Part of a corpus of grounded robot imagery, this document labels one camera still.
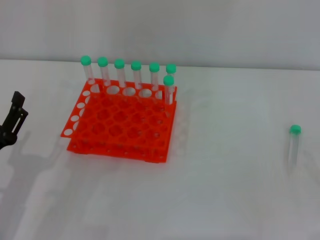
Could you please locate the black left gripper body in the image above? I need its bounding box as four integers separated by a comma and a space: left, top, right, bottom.
0, 120, 18, 151

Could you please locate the clear test tube green cap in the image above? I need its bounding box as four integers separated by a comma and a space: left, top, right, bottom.
163, 75, 175, 118
149, 62, 161, 91
287, 124, 302, 176
114, 58, 127, 88
80, 55, 96, 86
165, 63, 177, 87
130, 60, 143, 90
97, 56, 111, 87

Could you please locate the orange plastic test tube rack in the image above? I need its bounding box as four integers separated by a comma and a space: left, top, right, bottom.
59, 77, 178, 165

